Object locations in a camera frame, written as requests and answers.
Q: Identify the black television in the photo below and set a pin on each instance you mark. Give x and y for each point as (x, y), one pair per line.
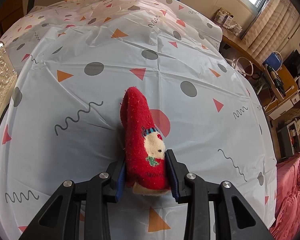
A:
(292, 63)

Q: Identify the red Christmas sock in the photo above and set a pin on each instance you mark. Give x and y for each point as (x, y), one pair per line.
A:
(144, 147)

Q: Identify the right beige curtain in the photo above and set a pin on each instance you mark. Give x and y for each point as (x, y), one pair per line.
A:
(277, 19)

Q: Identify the white bag under desk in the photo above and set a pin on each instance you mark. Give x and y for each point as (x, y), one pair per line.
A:
(235, 63)

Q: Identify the boxes on desk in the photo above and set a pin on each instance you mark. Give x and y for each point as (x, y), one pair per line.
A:
(226, 20)

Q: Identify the wooden desk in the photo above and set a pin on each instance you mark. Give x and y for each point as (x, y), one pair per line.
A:
(235, 42)

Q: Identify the patterned plastic tablecloth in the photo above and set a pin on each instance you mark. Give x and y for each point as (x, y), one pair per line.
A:
(75, 59)

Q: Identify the blue folding chair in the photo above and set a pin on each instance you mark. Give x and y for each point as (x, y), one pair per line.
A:
(271, 65)

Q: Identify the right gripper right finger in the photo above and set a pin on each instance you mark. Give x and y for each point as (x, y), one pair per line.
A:
(178, 175)

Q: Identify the pink ruffled bedding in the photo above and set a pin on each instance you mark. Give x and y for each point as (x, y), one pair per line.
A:
(287, 196)

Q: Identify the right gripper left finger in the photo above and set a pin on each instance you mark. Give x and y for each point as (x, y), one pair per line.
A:
(113, 181)

